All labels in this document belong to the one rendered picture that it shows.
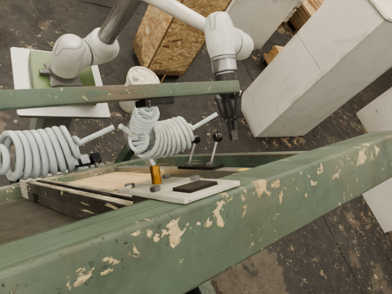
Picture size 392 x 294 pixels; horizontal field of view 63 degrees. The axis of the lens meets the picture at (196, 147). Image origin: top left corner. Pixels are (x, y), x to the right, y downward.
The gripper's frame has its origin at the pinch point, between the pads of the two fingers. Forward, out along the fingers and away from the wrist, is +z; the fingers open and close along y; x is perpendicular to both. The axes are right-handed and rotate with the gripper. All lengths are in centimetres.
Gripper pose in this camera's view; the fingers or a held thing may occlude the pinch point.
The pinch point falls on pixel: (232, 130)
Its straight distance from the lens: 116.0
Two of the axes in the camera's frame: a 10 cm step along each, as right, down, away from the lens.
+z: 1.4, 9.9, 0.7
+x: -7.7, 1.6, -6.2
